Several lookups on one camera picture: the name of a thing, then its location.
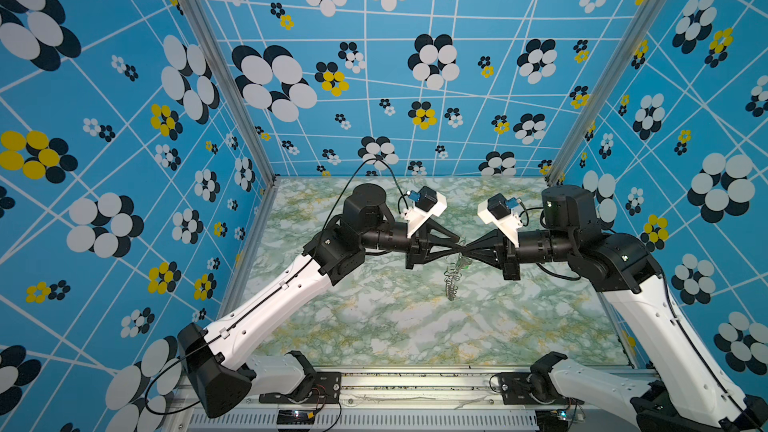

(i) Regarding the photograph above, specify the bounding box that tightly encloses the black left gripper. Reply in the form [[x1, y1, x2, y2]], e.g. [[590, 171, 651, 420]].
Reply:
[[360, 218, 462, 269]]

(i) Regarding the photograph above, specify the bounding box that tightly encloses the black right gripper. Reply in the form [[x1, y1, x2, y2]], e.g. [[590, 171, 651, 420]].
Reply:
[[461, 229, 575, 282]]

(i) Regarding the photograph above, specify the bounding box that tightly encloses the green key tag with key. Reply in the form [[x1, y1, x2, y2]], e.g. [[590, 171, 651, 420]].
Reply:
[[454, 255, 472, 273]]

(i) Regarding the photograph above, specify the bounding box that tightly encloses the steel key organizer plate with rings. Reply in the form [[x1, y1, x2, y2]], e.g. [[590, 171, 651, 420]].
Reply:
[[444, 258, 466, 301]]

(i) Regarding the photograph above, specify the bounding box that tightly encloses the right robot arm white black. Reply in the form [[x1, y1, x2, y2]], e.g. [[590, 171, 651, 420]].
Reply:
[[463, 185, 767, 431]]

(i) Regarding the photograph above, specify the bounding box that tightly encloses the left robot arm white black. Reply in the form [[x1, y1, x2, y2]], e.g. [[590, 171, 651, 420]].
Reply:
[[177, 183, 459, 418]]

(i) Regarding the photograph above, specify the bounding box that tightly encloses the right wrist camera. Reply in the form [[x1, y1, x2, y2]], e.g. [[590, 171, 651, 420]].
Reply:
[[477, 193, 523, 247]]

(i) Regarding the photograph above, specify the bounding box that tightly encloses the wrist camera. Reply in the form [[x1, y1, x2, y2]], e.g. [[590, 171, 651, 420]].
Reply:
[[402, 186, 447, 238], [477, 193, 523, 247]]

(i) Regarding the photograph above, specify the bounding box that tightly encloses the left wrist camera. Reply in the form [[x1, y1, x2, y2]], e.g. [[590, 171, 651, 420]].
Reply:
[[402, 186, 447, 238]]

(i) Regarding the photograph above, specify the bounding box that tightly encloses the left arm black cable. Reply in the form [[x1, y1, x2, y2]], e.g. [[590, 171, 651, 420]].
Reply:
[[320, 157, 412, 241]]

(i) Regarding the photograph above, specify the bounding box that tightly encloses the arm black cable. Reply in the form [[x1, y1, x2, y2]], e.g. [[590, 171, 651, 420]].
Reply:
[[320, 157, 412, 241], [653, 263, 763, 427]]

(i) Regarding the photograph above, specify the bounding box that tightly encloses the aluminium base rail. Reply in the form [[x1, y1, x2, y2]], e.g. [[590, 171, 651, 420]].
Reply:
[[188, 367, 635, 431]]

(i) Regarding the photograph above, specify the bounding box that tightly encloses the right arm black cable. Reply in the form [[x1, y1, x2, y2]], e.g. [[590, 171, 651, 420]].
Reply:
[[653, 263, 763, 427]]

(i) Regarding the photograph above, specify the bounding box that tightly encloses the aluminium frame post right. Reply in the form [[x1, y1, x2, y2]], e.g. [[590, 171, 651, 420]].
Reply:
[[546, 0, 668, 186]]

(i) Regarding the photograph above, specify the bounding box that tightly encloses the aluminium frame post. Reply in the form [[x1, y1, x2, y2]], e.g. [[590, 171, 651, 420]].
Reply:
[[546, 0, 668, 186], [180, 0, 276, 189]]

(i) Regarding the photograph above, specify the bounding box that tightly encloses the aluminium frame post left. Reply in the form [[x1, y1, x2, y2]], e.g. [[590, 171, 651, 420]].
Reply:
[[180, 0, 276, 189]]

